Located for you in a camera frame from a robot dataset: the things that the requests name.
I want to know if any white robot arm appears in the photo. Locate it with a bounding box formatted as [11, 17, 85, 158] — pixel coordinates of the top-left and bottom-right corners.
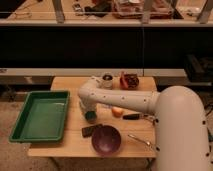
[78, 77, 211, 171]

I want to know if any dark brown rectangular block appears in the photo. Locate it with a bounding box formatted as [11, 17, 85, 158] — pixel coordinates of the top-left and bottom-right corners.
[82, 124, 101, 138]

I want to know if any orange fruit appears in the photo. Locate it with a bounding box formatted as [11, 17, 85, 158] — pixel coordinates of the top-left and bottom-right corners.
[111, 107, 123, 118]

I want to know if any white mug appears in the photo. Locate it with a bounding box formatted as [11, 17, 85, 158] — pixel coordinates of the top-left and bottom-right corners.
[99, 73, 113, 89]

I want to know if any purple bowl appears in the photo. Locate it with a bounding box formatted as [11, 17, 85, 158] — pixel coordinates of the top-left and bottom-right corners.
[91, 125, 121, 156]

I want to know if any green plastic tray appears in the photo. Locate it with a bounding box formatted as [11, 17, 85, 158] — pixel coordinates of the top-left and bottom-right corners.
[9, 91, 70, 143]

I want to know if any red and dark container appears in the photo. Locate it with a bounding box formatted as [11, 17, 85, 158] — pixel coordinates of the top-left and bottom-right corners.
[120, 72, 139, 90]

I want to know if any black box on right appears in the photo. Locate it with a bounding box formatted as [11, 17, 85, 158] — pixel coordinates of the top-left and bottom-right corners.
[184, 55, 213, 82]

